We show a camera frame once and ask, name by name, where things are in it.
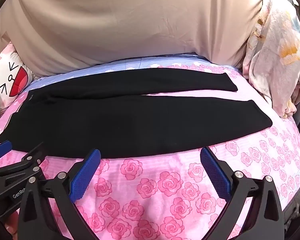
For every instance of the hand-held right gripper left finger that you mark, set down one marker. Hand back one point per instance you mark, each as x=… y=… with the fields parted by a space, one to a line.
x=86 y=175

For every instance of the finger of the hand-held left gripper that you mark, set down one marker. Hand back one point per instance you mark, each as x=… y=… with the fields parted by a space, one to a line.
x=2 y=146
x=31 y=158

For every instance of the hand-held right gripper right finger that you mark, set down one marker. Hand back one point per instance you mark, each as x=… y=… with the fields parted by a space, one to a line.
x=215 y=177

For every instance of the black pants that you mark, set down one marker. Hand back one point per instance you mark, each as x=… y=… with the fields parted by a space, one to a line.
x=127 y=125

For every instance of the person's left hand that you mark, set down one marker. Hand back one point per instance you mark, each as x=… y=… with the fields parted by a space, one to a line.
x=12 y=226

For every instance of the pink rose print bedsheet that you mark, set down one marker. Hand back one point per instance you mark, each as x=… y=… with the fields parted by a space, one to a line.
x=152 y=192

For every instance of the white cartoon face pillow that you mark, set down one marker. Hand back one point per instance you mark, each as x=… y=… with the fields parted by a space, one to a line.
x=5 y=80

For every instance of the pale floral blanket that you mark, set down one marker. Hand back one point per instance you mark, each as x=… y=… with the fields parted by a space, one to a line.
x=272 y=62

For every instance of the beige curtain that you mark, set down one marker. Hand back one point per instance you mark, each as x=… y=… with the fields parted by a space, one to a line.
x=127 y=25

